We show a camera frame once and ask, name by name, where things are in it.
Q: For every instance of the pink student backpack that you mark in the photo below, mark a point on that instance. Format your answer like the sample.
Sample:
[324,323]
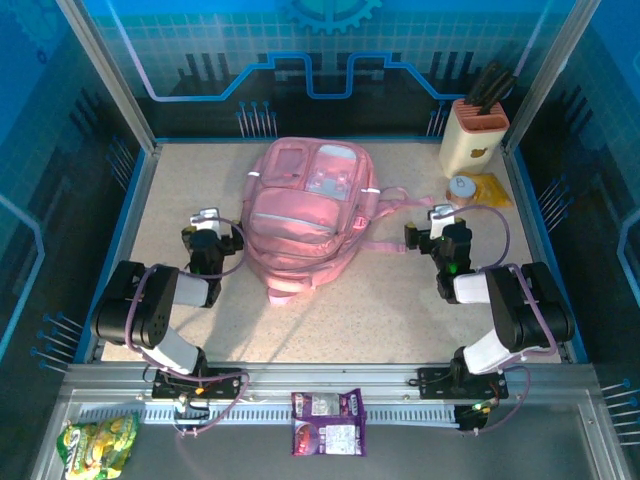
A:
[295,225]

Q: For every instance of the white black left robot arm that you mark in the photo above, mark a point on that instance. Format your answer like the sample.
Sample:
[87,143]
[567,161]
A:
[172,350]

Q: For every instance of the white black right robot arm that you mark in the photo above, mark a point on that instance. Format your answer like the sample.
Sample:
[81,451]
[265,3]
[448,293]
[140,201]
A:
[520,310]

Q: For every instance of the purple snack bag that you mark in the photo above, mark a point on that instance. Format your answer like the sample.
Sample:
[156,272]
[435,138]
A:
[327,425]

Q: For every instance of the green yellow snack bag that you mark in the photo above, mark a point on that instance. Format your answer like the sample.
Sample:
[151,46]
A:
[97,445]

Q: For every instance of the can with white lid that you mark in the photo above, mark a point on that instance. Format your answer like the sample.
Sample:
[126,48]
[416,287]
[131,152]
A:
[461,189]

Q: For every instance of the cream knife block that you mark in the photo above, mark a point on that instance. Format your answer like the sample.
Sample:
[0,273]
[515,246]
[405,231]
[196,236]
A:
[465,145]

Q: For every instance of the small control board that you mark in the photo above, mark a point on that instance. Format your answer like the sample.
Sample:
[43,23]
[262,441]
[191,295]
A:
[192,412]
[475,417]

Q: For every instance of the aluminium mounting beam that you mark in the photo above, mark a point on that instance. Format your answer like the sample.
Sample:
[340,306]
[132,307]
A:
[325,374]

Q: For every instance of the aluminium table side rail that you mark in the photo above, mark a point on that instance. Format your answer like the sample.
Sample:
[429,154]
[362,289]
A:
[146,175]
[531,225]

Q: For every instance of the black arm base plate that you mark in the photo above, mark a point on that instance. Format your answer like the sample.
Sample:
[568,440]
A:
[227,376]
[432,382]

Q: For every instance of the aluminium frame post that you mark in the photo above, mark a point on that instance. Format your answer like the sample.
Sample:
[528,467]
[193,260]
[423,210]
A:
[110,75]
[545,75]

